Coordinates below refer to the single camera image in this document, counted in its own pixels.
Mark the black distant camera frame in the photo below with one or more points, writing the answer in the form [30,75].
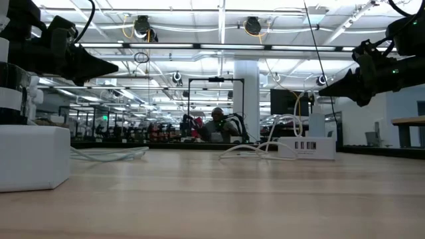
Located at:
[216,79]

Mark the grey workbench with wooden top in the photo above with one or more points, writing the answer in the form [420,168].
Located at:
[408,120]

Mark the light blue USB charger cube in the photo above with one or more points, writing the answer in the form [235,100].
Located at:
[317,124]

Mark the square white USB power hub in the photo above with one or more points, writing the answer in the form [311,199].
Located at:
[307,149]

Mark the black monitor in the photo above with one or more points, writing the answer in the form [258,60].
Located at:
[282,101]

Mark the person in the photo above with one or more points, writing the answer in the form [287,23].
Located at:
[219,127]

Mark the long white power strip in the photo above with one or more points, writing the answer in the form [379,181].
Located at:
[33,156]

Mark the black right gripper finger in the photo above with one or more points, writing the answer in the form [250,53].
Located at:
[352,88]

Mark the black USB charger cube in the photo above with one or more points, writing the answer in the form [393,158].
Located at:
[13,114]

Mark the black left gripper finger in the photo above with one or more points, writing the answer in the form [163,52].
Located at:
[89,66]

